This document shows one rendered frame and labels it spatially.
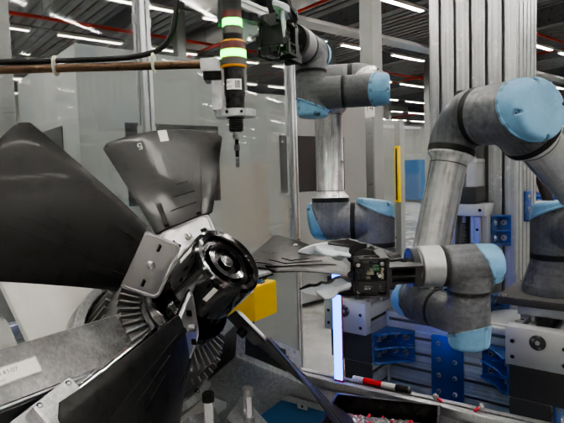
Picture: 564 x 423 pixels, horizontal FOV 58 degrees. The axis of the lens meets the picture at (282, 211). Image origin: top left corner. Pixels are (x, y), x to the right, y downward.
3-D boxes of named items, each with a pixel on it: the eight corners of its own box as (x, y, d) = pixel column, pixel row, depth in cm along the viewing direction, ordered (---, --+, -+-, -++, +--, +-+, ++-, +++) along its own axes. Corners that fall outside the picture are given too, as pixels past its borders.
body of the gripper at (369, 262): (355, 258, 85) (425, 253, 86) (346, 245, 94) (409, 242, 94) (355, 300, 87) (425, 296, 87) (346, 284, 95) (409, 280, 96)
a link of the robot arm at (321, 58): (334, 73, 123) (333, 37, 122) (318, 65, 113) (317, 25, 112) (304, 76, 126) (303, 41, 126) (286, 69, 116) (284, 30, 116)
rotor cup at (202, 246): (126, 294, 77) (169, 242, 71) (178, 256, 90) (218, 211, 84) (192, 362, 77) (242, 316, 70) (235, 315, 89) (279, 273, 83)
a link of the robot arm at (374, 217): (396, 243, 149) (395, 197, 148) (350, 243, 151) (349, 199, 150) (395, 238, 160) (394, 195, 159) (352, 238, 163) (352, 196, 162)
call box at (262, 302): (208, 319, 136) (206, 280, 136) (232, 310, 145) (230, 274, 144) (255, 327, 127) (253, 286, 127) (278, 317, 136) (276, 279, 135)
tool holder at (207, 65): (200, 116, 83) (197, 54, 82) (206, 120, 90) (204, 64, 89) (255, 114, 83) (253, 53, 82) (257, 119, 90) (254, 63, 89)
